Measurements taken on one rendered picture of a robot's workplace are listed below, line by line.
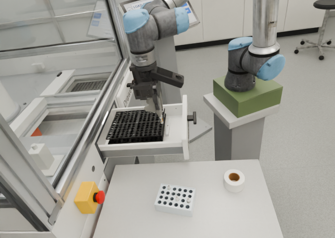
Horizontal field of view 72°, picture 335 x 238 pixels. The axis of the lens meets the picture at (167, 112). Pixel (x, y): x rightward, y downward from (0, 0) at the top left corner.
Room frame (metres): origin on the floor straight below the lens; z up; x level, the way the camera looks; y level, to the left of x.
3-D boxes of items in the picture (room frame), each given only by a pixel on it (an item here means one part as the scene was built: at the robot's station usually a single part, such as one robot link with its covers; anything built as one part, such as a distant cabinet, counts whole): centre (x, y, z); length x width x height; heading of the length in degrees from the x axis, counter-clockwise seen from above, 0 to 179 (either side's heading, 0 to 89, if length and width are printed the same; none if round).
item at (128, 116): (0.77, 0.13, 0.87); 0.22 x 0.18 x 0.06; 80
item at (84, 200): (0.46, 0.29, 0.88); 0.07 x 0.05 x 0.07; 170
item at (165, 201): (0.46, 0.02, 0.78); 0.12 x 0.08 x 0.04; 69
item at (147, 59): (0.69, 0.04, 1.21); 0.08 x 0.08 x 0.05
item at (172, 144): (0.77, 0.14, 0.86); 0.40 x 0.26 x 0.06; 80
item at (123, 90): (1.10, 0.20, 0.87); 0.29 x 0.02 x 0.11; 170
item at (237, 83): (0.99, -0.38, 0.91); 0.15 x 0.15 x 0.10
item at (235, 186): (0.50, -0.19, 0.78); 0.07 x 0.07 x 0.04
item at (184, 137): (0.73, -0.07, 0.87); 0.29 x 0.02 x 0.11; 170
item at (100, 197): (0.45, 0.26, 0.88); 0.04 x 0.03 x 0.04; 170
